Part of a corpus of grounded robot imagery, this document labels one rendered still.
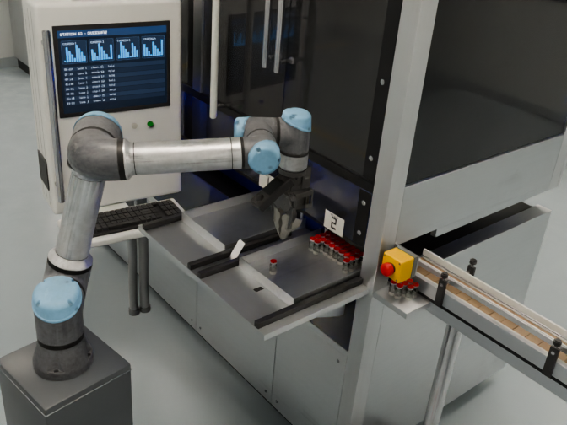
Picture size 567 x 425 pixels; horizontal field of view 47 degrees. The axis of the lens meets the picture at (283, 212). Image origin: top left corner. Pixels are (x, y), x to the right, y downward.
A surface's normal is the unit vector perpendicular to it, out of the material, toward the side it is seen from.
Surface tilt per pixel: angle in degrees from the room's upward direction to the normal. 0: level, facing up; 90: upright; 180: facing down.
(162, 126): 90
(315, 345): 90
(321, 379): 90
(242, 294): 0
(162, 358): 0
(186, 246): 0
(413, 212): 90
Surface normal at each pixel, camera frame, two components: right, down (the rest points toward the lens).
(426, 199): 0.63, 0.41
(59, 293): 0.10, -0.81
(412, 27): -0.77, 0.25
